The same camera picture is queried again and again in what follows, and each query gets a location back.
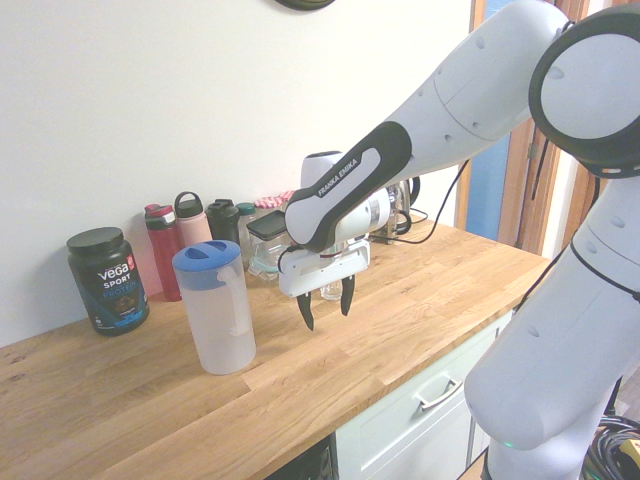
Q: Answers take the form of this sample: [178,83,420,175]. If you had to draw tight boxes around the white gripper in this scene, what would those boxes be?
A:
[278,238,373,333]

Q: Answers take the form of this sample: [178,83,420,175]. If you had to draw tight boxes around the clear pitcher with blue lid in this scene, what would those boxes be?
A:
[172,239,257,376]

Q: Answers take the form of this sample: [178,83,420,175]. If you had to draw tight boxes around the red water bottle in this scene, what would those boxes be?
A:
[143,203,184,303]

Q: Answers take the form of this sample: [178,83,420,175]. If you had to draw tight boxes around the small clear drinking glass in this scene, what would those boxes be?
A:
[319,278,347,303]

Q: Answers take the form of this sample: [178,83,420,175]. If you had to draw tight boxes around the glass container with teal clips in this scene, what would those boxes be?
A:
[247,233,283,282]

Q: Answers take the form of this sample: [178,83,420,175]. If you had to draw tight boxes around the jar with red checkered lid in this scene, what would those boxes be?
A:
[253,190,297,217]

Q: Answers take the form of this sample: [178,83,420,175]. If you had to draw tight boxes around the glass electric kettle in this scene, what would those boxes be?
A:
[369,177,422,246]

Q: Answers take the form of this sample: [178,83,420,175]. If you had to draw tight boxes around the clear bottle with teal lid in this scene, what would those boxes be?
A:
[235,201,259,261]

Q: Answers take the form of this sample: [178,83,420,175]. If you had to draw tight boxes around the black shaker bottle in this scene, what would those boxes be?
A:
[205,198,242,247]

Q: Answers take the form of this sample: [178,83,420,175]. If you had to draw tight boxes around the pale green cabinet drawer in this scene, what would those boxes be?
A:
[334,309,516,480]

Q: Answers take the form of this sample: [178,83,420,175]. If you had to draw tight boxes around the pink bottle with black lid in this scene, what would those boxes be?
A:
[173,190,211,249]

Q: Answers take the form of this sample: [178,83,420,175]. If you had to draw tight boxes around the black under-counter appliance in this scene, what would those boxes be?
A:
[278,432,338,480]

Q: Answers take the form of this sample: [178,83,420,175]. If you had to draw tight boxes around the blue door panel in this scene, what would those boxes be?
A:
[455,0,517,247]

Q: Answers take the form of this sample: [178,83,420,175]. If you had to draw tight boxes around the black Vega protein tub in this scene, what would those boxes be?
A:
[66,227,151,337]

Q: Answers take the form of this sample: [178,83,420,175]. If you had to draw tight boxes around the yellow power box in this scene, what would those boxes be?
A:
[617,439,640,480]

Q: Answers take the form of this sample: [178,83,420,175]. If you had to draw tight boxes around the silver drawer handle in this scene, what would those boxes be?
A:
[413,377,464,412]

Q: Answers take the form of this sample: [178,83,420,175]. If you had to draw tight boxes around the thin black power cable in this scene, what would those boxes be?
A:
[387,158,472,247]

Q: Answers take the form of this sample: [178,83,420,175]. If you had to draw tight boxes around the wooden door frame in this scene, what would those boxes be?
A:
[467,0,604,262]

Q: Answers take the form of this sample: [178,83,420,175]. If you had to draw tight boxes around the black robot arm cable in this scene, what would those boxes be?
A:
[514,124,640,311]

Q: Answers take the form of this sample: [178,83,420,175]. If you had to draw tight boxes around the black round wall clock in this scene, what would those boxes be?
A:
[273,0,337,11]

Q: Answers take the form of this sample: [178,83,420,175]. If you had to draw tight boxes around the coiled black cables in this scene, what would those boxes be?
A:
[583,413,640,480]

